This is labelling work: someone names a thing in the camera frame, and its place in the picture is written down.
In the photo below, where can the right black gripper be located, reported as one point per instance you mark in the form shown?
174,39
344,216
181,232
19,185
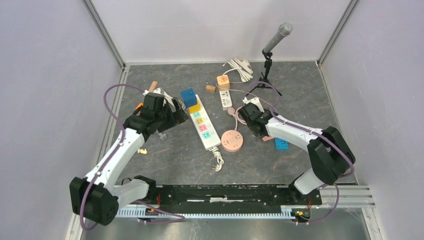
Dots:
265,111

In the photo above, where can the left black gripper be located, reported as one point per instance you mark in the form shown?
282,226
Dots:
176,118

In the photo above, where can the pink plug adapter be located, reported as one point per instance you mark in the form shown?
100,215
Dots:
267,138

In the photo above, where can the pink round socket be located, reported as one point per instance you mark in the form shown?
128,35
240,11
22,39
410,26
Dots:
232,141

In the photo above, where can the small blue plug adapter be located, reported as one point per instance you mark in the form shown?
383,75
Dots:
281,144

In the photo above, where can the white long power strip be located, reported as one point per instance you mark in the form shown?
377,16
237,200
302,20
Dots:
204,127

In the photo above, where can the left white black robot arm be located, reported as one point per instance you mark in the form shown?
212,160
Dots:
96,197

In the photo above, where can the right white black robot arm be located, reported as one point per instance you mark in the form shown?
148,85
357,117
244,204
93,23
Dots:
329,154

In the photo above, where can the small cream plug piece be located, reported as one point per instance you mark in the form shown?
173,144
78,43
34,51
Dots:
142,151

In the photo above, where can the orange wooden cube socket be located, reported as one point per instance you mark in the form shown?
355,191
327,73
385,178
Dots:
223,82

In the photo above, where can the orange power strip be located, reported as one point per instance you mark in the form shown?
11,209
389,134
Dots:
138,108

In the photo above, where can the blue cube adapter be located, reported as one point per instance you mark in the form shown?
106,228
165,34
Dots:
189,97

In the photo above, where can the white green small power strip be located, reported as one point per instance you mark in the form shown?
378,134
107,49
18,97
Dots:
226,100

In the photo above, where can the black tripod microphone stand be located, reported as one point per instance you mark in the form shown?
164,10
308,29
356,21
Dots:
264,82

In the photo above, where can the yellow cube adapter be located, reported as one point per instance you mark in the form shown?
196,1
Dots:
195,108

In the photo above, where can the small brown wooden block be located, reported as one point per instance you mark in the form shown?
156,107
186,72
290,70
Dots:
210,88

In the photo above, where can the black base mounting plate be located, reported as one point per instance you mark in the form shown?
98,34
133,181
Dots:
228,198

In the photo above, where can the grey handheld microphone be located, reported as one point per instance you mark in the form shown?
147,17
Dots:
284,30

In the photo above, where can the orange square plug with cable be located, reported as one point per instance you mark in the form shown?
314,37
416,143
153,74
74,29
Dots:
248,93

